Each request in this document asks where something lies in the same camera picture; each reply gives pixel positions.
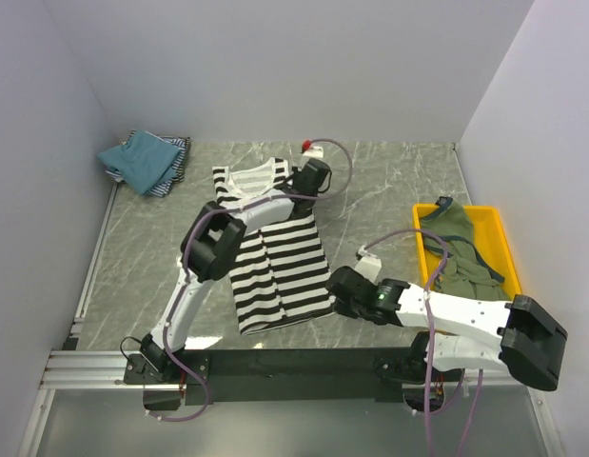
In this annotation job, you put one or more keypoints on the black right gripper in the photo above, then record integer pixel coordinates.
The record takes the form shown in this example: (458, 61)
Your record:
(341, 307)

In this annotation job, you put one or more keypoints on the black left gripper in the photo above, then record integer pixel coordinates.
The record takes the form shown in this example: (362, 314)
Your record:
(295, 172)

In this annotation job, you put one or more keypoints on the black white striped tank top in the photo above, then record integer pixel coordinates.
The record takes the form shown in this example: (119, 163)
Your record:
(279, 275)

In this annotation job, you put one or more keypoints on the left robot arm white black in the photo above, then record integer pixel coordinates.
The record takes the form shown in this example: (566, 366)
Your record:
(209, 254)

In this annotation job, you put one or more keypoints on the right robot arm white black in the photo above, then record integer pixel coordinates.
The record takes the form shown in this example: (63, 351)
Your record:
(517, 336)

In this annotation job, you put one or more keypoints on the folded blue striped tank top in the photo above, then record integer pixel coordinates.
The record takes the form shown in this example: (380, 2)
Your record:
(159, 190)

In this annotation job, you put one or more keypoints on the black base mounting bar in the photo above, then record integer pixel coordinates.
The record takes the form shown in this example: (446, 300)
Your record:
(246, 375)

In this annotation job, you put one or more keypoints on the dark green garment in bin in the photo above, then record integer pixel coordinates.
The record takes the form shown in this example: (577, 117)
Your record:
(466, 274)

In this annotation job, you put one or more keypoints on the yellow plastic bin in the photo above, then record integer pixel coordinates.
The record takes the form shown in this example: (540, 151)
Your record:
(489, 239)

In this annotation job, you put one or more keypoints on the folded black striped garment underneath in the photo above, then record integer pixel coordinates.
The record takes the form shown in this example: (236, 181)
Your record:
(183, 144)

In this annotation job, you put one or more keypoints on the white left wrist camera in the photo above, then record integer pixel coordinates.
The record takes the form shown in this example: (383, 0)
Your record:
(310, 150)

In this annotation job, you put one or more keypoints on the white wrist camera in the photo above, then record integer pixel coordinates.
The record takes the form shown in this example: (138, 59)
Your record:
(368, 264)
(310, 150)

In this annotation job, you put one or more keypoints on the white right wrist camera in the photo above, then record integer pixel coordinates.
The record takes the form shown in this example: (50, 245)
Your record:
(368, 264)

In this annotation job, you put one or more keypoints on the aluminium frame rail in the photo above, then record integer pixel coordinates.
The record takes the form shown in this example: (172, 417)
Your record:
(45, 396)

